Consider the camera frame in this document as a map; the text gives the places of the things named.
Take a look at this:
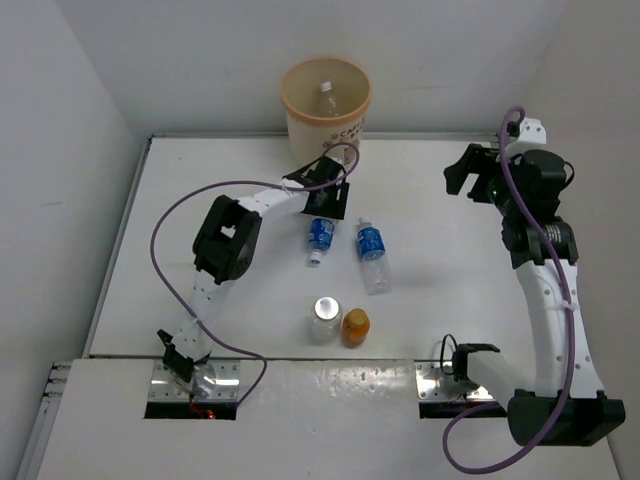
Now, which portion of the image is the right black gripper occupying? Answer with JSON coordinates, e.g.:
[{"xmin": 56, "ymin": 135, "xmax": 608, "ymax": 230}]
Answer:
[{"xmin": 445, "ymin": 142, "xmax": 522, "ymax": 216}]

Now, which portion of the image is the blue label bottle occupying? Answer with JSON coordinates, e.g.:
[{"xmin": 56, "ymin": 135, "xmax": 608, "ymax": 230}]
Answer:
[
  {"xmin": 356, "ymin": 217, "xmax": 392, "ymax": 295},
  {"xmin": 307, "ymin": 217, "xmax": 336, "ymax": 267},
  {"xmin": 317, "ymin": 81, "xmax": 341, "ymax": 118}
]

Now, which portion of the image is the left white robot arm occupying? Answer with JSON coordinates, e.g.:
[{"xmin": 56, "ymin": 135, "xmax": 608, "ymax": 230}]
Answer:
[{"xmin": 149, "ymin": 154, "xmax": 354, "ymax": 385}]

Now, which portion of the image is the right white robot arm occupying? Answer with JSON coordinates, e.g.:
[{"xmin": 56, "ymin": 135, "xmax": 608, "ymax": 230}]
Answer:
[{"xmin": 444, "ymin": 144, "xmax": 626, "ymax": 447}]

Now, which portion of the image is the beige plastic waste bin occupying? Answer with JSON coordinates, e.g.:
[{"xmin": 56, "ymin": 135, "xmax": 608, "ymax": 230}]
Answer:
[{"xmin": 280, "ymin": 57, "xmax": 372, "ymax": 168}]

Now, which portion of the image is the clear jar white lid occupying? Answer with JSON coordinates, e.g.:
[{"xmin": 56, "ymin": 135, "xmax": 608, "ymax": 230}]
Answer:
[{"xmin": 310, "ymin": 296, "xmax": 342, "ymax": 343}]

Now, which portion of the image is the orange juice bottle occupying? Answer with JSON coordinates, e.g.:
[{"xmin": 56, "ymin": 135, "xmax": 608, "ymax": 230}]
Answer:
[{"xmin": 341, "ymin": 308, "xmax": 371, "ymax": 347}]

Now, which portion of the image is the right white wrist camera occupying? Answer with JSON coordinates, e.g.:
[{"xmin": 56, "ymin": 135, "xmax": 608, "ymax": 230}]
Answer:
[{"xmin": 506, "ymin": 117, "xmax": 547, "ymax": 155}]

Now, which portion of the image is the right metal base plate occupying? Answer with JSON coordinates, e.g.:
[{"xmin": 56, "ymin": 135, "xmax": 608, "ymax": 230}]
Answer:
[{"xmin": 414, "ymin": 361, "xmax": 494, "ymax": 403}]

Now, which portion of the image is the metal base plate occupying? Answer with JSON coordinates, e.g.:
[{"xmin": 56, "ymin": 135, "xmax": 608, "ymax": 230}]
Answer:
[
  {"xmin": 148, "ymin": 359, "xmax": 240, "ymax": 403},
  {"xmin": 414, "ymin": 361, "xmax": 494, "ymax": 403}
]

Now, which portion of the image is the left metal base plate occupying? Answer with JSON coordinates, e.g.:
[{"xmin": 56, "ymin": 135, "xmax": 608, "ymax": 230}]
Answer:
[{"xmin": 148, "ymin": 359, "xmax": 240, "ymax": 403}]

